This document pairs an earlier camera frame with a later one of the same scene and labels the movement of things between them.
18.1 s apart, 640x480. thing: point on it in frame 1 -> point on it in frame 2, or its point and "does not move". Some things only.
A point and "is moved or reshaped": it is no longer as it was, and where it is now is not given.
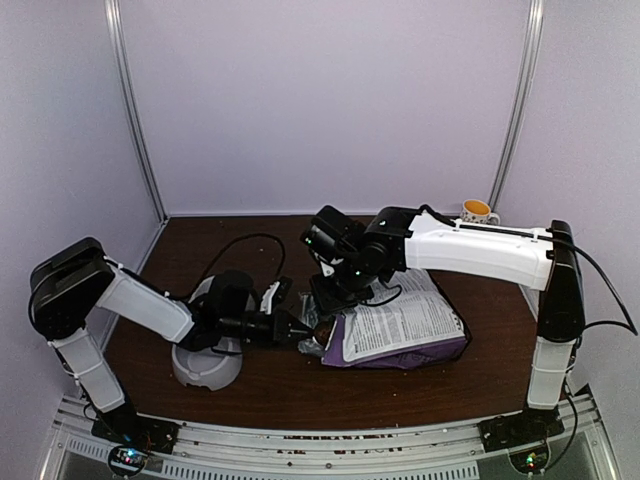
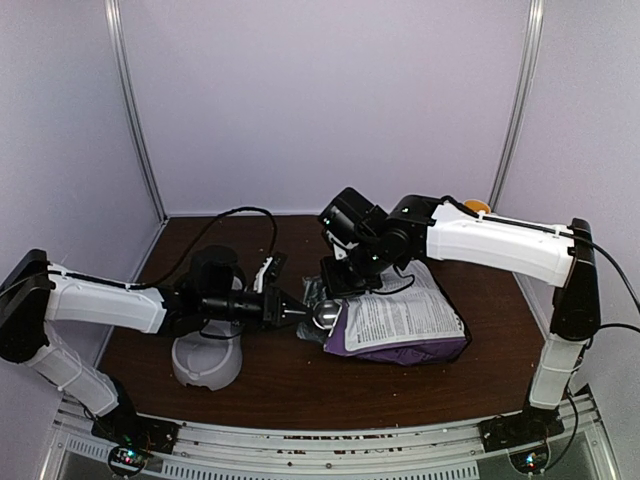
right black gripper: [327, 300] -> [337, 287]
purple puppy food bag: [410, 324] is moved or reshaped
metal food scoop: [323, 335] is moved or reshaped
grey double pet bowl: [212, 368] does not move
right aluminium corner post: [525, 93] does not move
